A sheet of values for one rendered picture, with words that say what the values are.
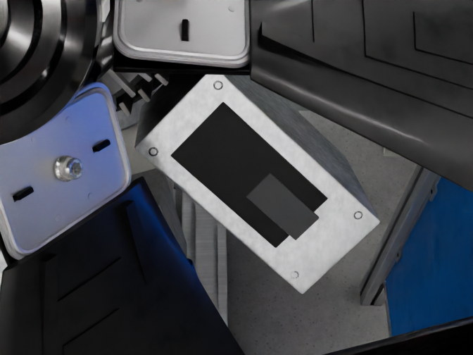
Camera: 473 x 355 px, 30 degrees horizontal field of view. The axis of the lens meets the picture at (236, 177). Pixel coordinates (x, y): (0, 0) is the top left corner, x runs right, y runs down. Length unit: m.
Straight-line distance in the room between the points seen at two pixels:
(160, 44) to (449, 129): 0.14
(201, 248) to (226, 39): 1.18
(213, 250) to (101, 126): 1.13
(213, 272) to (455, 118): 1.17
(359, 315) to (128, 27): 1.28
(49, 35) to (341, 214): 0.26
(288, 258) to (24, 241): 0.20
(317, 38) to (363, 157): 1.39
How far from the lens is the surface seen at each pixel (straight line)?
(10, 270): 0.44
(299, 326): 1.62
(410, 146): 0.42
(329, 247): 0.58
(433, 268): 1.27
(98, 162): 0.47
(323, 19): 0.43
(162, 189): 0.65
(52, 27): 0.38
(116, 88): 0.55
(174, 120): 0.54
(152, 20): 0.42
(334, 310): 1.65
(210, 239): 1.59
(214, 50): 0.41
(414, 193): 1.30
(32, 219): 0.45
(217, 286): 1.56
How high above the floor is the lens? 1.51
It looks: 60 degrees down
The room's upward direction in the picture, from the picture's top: 8 degrees clockwise
